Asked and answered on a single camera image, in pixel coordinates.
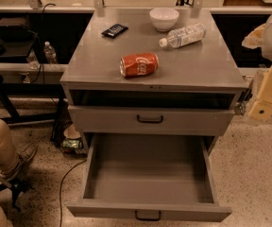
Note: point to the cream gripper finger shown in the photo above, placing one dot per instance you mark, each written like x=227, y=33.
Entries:
x=255, y=38
x=261, y=108

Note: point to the red coke can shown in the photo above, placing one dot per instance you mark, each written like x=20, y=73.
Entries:
x=141, y=64

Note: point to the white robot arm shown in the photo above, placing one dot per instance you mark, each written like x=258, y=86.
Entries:
x=267, y=45

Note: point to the grey drawer cabinet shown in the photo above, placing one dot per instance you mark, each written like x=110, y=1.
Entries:
x=121, y=81

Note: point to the open grey bottom drawer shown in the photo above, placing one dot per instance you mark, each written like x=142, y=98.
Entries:
x=167, y=173

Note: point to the closed grey middle drawer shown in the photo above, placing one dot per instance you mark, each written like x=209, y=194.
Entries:
x=175, y=121

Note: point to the clear plastic water bottle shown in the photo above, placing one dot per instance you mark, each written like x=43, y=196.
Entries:
x=183, y=36

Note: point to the white ceramic bowl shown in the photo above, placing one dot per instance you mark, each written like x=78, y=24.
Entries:
x=163, y=19

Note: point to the black snack packet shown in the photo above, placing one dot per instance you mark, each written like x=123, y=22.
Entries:
x=114, y=31

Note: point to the small water bottle on shelf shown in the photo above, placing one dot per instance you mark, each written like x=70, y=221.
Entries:
x=50, y=53

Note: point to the green packet on floor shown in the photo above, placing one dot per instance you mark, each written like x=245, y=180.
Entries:
x=71, y=144

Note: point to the grey shoe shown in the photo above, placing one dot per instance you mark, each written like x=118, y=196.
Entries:
x=24, y=160

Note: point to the black chair base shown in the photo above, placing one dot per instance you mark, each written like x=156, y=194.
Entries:
x=16, y=186

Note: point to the person's leg in beige trousers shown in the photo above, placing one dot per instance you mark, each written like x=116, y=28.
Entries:
x=7, y=147

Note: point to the black drawer handle upper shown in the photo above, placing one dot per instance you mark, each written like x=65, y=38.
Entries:
x=153, y=120

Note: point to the black drawer handle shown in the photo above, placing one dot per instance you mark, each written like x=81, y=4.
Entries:
x=153, y=120
x=145, y=215

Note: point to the black drawer handle lower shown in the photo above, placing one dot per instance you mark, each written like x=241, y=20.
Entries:
x=145, y=215

